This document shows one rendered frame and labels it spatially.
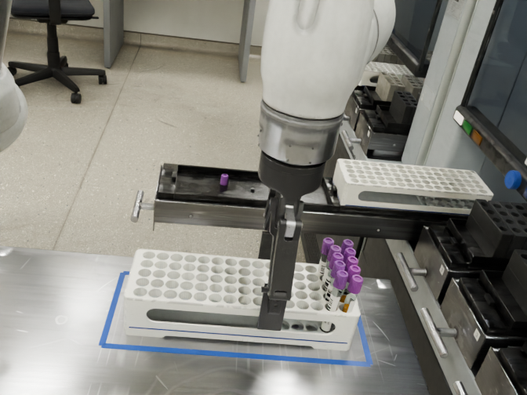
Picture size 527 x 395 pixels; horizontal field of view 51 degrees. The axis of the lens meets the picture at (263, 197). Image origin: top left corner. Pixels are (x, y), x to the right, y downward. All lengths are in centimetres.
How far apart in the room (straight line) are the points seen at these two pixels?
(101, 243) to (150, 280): 154
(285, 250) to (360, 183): 46
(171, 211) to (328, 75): 56
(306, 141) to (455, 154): 69
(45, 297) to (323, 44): 50
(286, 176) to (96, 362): 32
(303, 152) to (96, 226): 183
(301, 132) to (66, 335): 39
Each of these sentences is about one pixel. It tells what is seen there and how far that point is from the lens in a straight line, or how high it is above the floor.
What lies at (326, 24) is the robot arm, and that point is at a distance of 52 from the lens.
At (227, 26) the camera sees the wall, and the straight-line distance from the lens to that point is 456.
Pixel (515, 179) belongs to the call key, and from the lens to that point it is 93.
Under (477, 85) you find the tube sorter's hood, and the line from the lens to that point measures 113.
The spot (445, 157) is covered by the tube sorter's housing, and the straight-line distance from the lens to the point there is 124.
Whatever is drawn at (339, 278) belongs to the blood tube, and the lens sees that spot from 68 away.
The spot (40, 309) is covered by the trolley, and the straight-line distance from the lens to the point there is 78.
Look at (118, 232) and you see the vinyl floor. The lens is 231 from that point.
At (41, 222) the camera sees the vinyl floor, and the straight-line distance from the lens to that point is 239.
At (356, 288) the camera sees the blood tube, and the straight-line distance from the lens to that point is 69.
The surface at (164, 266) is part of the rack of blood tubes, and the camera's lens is 75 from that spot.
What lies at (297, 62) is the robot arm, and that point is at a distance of 53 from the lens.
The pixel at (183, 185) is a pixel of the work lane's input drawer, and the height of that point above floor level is 80.
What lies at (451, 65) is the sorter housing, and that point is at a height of 103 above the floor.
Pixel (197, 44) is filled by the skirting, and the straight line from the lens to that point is 460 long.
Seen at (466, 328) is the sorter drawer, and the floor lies 78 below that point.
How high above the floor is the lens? 135
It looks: 31 degrees down
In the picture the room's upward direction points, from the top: 9 degrees clockwise
